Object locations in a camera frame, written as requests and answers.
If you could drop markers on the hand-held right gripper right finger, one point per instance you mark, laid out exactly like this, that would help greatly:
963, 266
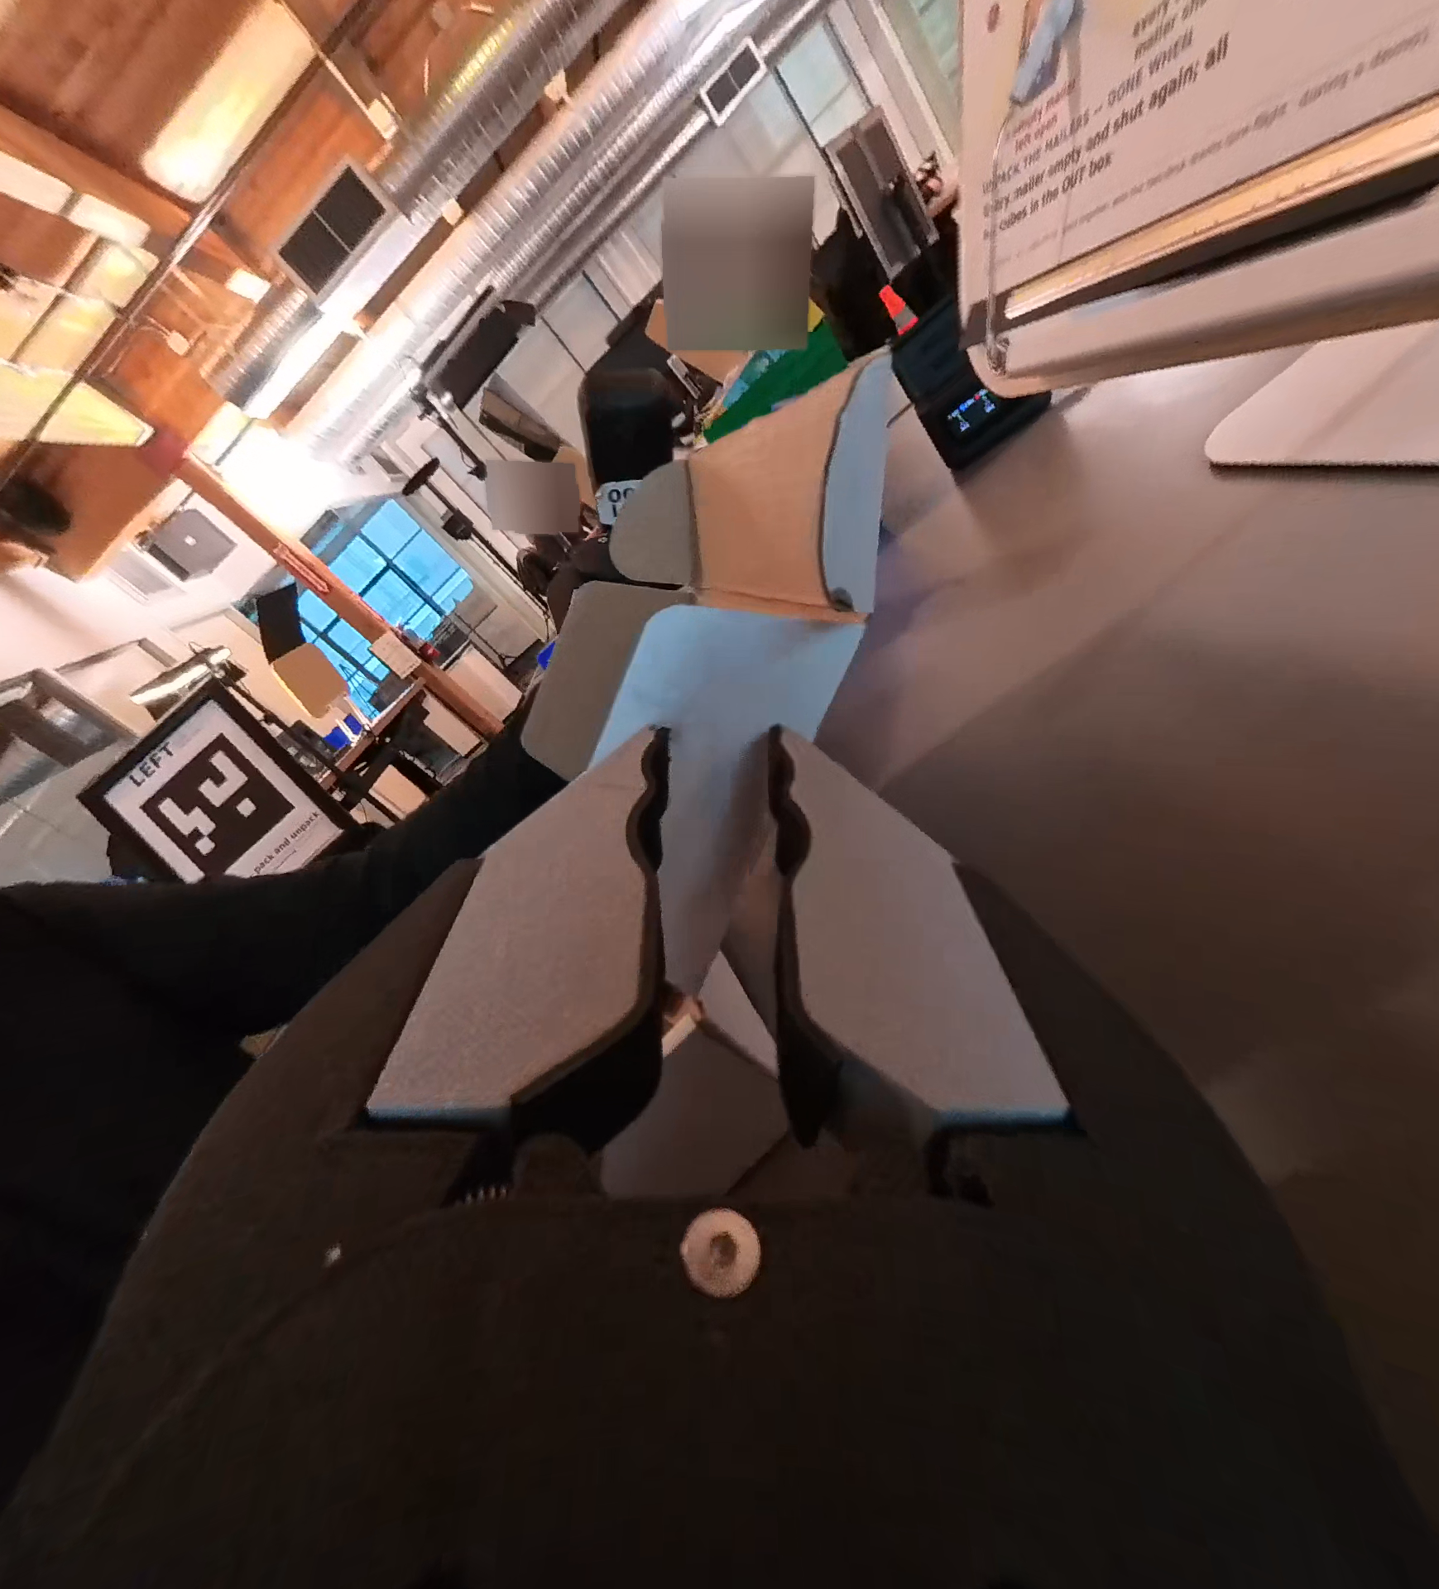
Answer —
918, 981

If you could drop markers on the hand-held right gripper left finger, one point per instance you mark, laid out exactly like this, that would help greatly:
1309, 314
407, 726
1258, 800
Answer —
522, 981

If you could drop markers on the white mailer box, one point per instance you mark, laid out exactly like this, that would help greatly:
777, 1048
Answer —
732, 696

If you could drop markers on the green plastic bin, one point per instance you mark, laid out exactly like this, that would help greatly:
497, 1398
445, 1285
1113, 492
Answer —
782, 386

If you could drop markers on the large window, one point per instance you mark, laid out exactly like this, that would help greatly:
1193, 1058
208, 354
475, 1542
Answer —
384, 585

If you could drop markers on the ceiling air vent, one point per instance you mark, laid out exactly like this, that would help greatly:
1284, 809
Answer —
336, 225

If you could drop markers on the black electronic device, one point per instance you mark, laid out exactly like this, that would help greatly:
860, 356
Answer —
956, 361

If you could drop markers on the orange traffic cone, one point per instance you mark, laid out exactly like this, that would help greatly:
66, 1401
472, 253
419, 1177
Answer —
898, 311

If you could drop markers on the printed instruction sheet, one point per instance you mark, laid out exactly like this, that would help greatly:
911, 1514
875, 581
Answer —
1167, 125

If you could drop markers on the silver ventilation duct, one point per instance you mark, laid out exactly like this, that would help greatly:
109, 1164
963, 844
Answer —
483, 162

